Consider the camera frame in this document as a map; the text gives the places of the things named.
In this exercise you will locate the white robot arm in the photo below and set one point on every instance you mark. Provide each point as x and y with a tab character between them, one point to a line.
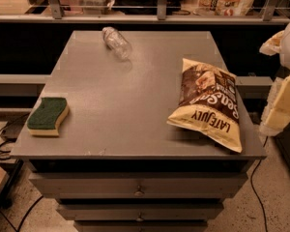
279	43

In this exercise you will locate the black bag on shelf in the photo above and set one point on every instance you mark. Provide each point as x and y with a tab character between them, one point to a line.
144	7

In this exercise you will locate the Late July chips bag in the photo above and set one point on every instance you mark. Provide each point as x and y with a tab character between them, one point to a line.
208	103

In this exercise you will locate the clear plastic water bottle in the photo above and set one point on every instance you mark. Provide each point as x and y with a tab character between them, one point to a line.
117	43

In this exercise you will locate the grey drawer cabinet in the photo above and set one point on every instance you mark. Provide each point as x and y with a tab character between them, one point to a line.
116	165

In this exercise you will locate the green yellow sponge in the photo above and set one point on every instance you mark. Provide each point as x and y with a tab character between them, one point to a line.
47	118

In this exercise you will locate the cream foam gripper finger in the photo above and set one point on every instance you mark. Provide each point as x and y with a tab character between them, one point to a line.
276	114

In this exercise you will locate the metal shelf rail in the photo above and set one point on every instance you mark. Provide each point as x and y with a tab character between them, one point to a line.
68	11

